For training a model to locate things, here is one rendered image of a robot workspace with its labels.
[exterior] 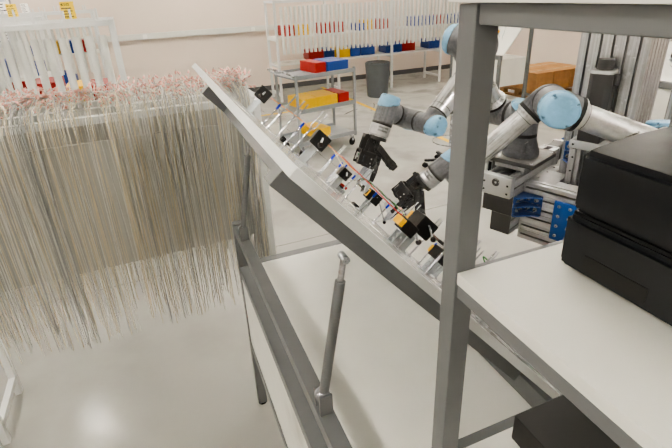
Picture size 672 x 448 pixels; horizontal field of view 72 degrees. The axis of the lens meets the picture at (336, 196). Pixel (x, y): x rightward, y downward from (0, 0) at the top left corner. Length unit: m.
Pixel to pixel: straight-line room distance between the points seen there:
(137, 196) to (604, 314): 1.82
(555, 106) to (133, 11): 8.45
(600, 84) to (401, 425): 1.42
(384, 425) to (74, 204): 1.47
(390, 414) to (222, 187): 1.25
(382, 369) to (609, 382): 0.97
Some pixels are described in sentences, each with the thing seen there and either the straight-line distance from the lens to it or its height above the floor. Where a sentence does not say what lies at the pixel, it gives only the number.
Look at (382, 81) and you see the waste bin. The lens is 8.64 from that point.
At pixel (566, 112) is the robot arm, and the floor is 1.47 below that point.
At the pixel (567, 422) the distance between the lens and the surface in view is 1.01.
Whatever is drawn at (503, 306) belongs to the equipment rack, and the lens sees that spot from 0.66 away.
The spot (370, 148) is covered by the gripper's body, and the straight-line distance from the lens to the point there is 1.68.
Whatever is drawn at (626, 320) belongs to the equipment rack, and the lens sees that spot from 0.70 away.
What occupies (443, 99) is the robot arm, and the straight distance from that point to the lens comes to 1.69.
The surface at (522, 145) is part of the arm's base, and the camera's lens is 2.11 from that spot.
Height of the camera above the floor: 1.85
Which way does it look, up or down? 24 degrees down
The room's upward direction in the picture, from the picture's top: 3 degrees counter-clockwise
